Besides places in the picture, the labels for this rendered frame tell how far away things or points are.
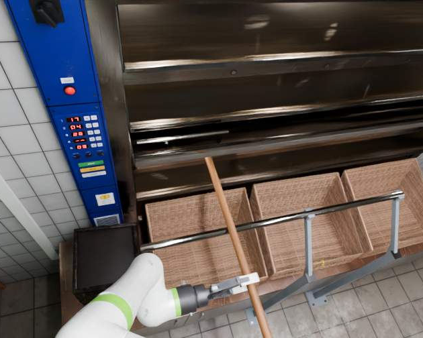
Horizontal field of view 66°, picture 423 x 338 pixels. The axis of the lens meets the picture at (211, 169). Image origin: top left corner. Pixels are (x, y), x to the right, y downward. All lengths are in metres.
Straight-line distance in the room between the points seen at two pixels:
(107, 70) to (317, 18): 0.66
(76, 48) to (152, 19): 0.21
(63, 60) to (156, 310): 0.78
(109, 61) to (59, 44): 0.14
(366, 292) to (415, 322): 0.39
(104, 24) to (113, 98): 0.26
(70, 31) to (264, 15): 0.53
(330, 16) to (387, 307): 2.26
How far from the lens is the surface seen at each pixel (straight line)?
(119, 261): 1.57
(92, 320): 0.73
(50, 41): 0.93
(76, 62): 0.97
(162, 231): 1.88
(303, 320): 2.59
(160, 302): 1.13
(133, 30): 0.96
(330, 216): 2.22
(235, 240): 1.27
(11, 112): 1.16
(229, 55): 1.05
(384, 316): 2.90
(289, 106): 1.35
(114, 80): 1.05
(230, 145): 1.20
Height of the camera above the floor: 2.36
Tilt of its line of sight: 56 degrees down
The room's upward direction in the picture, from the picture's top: 15 degrees clockwise
